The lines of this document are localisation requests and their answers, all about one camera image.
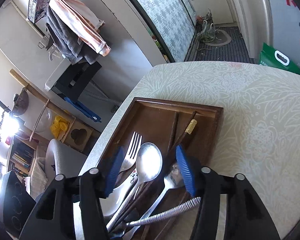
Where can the silver fork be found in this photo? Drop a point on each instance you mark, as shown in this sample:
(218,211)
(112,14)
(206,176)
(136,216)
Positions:
(132,152)

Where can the grey hanging towel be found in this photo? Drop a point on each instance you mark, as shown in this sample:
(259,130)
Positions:
(67,42)

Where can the plastic bag on floor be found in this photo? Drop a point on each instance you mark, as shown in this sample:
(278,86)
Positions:
(208,32)

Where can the brown wooden tray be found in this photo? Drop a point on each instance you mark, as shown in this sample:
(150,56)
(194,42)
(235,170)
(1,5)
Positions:
(152,118)

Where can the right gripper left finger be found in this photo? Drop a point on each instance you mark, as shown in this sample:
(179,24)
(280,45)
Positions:
(53,218)

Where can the small dark metal spoon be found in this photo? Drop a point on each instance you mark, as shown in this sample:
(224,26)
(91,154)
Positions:
(173,180)

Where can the patterned sliding door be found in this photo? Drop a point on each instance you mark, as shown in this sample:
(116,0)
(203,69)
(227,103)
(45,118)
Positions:
(173,24)

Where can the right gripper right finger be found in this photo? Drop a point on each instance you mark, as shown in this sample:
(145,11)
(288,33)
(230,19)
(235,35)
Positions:
(246,214)

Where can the wooden ladder rack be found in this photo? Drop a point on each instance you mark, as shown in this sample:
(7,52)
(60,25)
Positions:
(77,133)

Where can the white ceramic spoon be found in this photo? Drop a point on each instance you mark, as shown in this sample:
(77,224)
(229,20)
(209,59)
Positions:
(111,204)

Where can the pink striped hanging towel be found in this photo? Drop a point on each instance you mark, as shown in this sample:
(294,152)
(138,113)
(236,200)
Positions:
(83,22)

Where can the white sink basin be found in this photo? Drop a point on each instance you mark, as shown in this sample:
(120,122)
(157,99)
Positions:
(56,74)

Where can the green bag white handle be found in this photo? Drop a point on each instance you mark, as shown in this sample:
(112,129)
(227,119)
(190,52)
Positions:
(271,57)

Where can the grey refrigerator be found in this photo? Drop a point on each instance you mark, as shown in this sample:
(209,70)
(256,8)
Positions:
(276,23)

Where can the yellow cloth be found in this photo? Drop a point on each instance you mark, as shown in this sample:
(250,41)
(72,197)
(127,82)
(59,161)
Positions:
(59,127)

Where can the large spoon textured handle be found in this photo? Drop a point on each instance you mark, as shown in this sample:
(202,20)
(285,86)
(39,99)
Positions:
(148,167)

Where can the wooden chopstick gold tip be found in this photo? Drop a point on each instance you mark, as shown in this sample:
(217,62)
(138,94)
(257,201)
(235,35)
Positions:
(144,200)
(169,158)

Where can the white kitchen cabinet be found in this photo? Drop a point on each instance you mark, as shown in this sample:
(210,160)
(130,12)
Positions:
(223,11)

